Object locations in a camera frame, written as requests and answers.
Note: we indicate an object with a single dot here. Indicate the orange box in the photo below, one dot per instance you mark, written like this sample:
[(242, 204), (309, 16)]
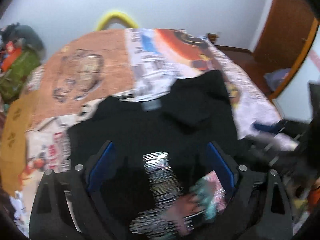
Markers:
[(9, 60)]

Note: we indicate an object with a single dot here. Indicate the dark green jacket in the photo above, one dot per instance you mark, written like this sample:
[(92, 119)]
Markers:
[(24, 36)]

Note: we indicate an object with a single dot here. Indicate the printed newspaper pattern bedspread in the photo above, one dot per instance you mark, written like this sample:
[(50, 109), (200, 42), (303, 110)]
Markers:
[(132, 65)]

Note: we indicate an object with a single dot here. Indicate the white wardrobe sliding door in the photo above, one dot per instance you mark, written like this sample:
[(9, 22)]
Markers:
[(294, 102)]

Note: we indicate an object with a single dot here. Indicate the green cloth covered table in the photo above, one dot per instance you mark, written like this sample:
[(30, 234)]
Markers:
[(14, 79)]

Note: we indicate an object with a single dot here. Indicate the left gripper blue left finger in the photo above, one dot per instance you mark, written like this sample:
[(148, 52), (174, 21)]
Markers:
[(99, 166)]

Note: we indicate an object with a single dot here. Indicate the bamboo lap desk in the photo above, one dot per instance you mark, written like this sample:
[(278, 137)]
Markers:
[(13, 142)]

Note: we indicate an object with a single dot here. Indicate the black t-shirt with elephant print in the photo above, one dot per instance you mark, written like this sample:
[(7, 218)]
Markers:
[(160, 155)]

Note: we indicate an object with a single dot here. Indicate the brown wooden door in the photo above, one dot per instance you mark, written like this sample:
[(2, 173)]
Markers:
[(285, 32)]

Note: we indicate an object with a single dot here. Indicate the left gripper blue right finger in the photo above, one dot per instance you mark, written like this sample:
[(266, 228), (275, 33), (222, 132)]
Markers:
[(224, 166)]

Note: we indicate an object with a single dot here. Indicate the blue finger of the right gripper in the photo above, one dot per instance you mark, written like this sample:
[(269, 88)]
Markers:
[(274, 128)]

